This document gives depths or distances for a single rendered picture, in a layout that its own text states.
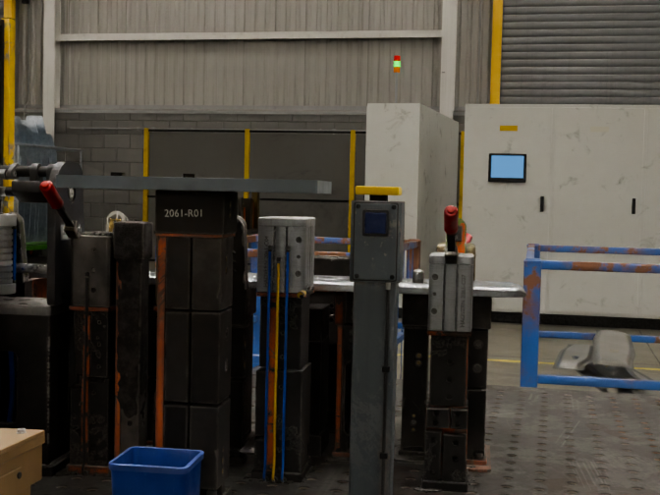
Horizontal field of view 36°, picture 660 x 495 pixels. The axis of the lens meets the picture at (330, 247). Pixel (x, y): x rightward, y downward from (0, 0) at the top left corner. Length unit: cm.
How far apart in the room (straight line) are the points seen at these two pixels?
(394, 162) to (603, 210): 194
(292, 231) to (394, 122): 808
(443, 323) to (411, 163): 803
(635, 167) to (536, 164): 87
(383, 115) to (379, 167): 48
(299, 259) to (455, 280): 24
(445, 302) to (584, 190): 800
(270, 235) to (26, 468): 49
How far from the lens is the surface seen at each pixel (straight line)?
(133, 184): 144
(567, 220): 953
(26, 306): 166
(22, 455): 146
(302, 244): 157
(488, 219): 954
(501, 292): 168
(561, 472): 177
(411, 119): 960
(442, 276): 156
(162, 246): 146
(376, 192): 140
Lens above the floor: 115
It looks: 3 degrees down
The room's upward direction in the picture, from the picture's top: 1 degrees clockwise
